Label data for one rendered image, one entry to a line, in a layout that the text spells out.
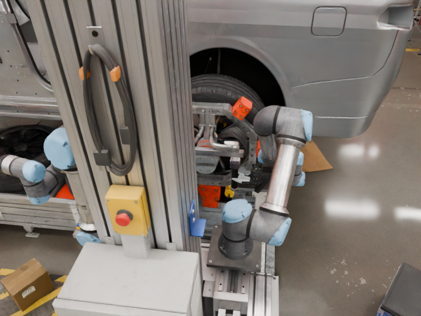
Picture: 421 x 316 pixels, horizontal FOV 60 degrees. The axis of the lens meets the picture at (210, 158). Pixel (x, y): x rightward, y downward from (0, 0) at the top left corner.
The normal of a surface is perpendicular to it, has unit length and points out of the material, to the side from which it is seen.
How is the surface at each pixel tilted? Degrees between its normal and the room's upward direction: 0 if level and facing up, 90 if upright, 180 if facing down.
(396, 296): 0
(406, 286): 0
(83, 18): 90
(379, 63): 90
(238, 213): 8
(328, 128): 90
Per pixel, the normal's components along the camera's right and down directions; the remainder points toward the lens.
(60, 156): -0.38, 0.45
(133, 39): -0.14, 0.59
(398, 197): -0.03, -0.80
